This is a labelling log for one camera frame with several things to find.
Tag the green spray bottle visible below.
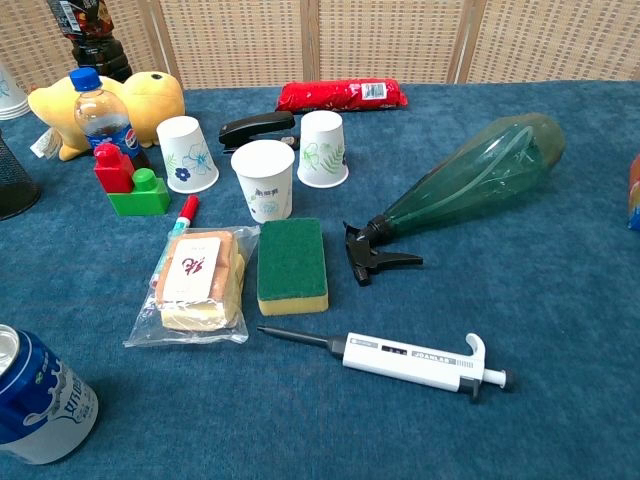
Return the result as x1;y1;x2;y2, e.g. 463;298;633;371
342;112;567;287

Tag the Pepsi bottle with blue cap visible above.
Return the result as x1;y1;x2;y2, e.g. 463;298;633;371
69;66;151;171

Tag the dark drink bottle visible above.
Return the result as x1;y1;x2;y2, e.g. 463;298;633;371
45;0;134;84

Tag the green yellow sponge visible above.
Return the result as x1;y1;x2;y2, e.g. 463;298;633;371
256;217;330;317

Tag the white paper cup with text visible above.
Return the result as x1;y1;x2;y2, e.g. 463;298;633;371
230;139;296;225

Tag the green leaf paper cup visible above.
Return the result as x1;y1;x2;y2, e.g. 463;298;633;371
296;110;350;189

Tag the black stapler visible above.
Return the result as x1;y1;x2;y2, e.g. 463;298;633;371
218;110;301;155

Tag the bagged sandwich bread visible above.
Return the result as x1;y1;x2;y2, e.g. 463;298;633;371
122;224;261;349

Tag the red marker pen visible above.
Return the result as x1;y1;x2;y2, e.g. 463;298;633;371
169;194;200;241

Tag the red plastic package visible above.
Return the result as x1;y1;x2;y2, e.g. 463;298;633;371
275;78;409;114

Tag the white pipette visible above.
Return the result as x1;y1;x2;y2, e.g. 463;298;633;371
256;325;516;404

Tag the blue flower paper cup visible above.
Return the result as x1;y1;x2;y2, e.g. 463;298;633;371
155;115;221;195

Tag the green toy block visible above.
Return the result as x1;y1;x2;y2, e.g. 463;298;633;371
107;167;172;217

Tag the woven wooden folding screen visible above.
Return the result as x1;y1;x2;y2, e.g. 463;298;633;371
0;0;640;94

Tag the red toy block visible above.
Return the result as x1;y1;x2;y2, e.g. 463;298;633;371
93;142;136;195

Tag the yellow plush toy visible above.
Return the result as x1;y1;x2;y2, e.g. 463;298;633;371
27;71;187;162

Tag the black mesh pen holder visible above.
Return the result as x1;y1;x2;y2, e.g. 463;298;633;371
0;130;43;221

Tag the colourful orange blue box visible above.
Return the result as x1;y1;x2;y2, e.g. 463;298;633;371
626;153;640;231

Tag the blue white drink can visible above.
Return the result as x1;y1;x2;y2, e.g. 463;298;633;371
0;323;100;466

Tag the stack of white paper cups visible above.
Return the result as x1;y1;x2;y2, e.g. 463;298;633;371
0;62;30;121

